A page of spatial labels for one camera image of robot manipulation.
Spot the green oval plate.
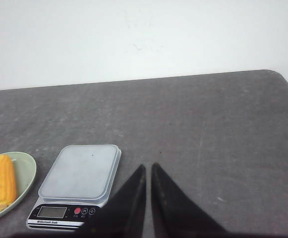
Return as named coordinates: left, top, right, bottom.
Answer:
left=0, top=152, right=37, bottom=217

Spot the silver digital kitchen scale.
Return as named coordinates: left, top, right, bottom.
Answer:
left=26, top=144, right=121, bottom=231

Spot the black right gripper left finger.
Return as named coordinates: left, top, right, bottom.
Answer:
left=76, top=165, right=146, bottom=235

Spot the yellow corn cob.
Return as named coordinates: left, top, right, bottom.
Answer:
left=0, top=154, right=17, bottom=211

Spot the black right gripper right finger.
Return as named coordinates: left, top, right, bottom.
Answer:
left=151, top=163, right=227, bottom=235

